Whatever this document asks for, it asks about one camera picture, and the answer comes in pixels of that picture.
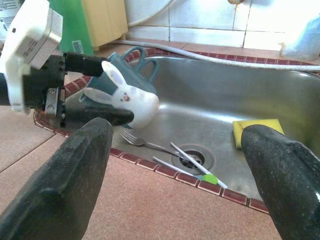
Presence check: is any green blue white toothbrush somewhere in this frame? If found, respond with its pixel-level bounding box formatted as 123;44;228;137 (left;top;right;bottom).
151;156;229;190

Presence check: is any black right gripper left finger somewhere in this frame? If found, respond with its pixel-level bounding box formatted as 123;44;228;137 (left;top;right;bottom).
0;117;114;240

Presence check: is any round sink drain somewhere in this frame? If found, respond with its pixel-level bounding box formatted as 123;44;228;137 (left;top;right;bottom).
171;143;216;176

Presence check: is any thin white stick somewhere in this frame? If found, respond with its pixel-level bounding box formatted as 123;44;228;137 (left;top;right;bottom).
170;141;213;177

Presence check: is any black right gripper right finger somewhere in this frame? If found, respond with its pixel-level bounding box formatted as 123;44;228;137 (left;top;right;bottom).
240;124;320;240

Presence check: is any small yellow sponge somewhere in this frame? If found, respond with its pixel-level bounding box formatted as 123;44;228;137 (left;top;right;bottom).
231;118;286;151

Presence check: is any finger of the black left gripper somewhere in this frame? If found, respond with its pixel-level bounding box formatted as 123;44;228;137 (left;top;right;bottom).
63;52;109;77
63;103;135;126

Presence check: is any white drain hose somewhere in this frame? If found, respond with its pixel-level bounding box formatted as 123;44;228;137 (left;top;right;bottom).
113;39;320;73

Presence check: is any stainless steel sink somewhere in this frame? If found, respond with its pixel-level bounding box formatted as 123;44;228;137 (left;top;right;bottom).
33;53;320;217

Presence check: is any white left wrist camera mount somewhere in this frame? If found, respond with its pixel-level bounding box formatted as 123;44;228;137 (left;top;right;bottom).
0;0;64;115

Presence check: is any metal fork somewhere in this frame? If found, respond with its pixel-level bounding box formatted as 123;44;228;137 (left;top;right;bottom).
119;131;187;161

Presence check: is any thin white hose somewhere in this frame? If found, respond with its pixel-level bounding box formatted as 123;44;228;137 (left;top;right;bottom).
126;0;177;28

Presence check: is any blue white bunny mug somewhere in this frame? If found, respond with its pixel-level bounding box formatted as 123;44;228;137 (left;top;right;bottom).
79;46;161;130

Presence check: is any green liquid bottle blue cap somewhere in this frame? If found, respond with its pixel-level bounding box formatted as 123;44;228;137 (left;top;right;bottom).
49;0;95;58

